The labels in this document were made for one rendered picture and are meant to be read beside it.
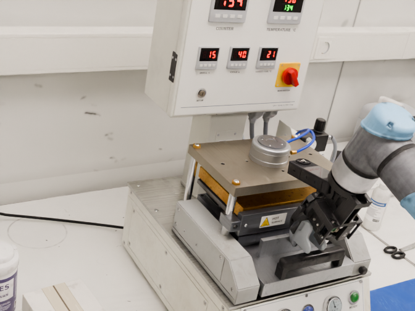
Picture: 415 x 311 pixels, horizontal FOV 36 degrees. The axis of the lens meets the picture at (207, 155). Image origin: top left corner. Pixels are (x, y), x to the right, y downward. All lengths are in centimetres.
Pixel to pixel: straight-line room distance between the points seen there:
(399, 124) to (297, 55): 44
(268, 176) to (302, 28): 34
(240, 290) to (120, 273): 42
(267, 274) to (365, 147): 32
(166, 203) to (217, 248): 28
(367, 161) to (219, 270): 34
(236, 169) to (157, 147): 66
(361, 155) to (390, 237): 87
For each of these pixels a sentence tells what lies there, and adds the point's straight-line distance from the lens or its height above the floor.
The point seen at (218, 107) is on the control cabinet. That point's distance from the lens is 132.
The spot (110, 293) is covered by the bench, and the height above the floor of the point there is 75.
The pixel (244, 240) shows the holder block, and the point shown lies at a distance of 124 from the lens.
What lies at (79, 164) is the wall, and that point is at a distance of 175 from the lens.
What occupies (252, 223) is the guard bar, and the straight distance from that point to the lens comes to 120.
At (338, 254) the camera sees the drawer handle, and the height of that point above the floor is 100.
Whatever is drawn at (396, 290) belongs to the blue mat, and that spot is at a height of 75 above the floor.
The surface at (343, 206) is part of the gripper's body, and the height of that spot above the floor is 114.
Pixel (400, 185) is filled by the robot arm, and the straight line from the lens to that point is 99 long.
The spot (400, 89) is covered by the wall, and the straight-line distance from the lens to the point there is 246.
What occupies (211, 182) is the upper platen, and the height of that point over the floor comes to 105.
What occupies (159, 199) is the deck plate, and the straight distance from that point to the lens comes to 142.
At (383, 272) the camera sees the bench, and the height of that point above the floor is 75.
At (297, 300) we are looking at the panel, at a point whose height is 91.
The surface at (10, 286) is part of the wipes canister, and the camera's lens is 130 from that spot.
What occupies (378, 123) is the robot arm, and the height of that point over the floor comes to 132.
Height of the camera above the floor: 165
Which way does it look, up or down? 26 degrees down
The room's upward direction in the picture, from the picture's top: 11 degrees clockwise
